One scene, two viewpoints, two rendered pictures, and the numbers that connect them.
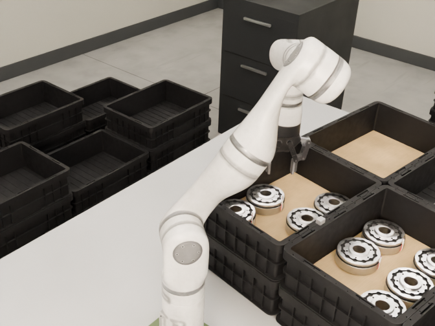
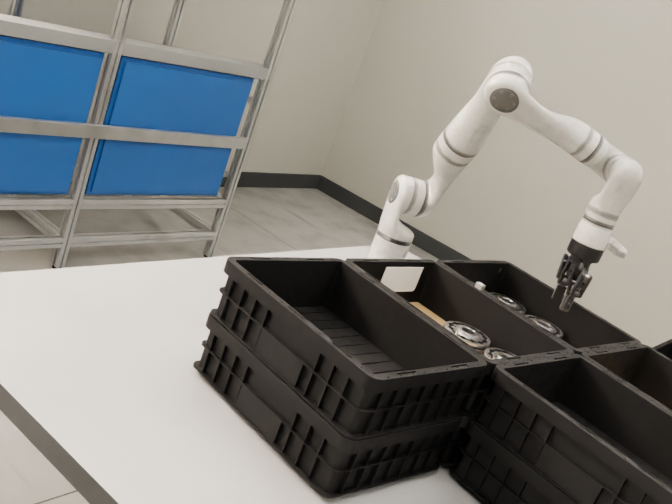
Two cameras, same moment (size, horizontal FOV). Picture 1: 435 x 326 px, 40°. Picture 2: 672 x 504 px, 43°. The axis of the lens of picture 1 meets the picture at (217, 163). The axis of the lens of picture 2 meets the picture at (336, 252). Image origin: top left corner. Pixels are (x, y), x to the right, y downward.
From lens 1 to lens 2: 2.09 m
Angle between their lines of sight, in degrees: 77
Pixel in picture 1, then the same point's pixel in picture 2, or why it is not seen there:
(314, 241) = (458, 292)
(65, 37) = not seen: outside the picture
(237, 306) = not seen: hidden behind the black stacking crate
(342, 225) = (493, 319)
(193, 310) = (372, 252)
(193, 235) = (401, 179)
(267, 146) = (454, 125)
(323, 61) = (500, 65)
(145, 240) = not seen: hidden behind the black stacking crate
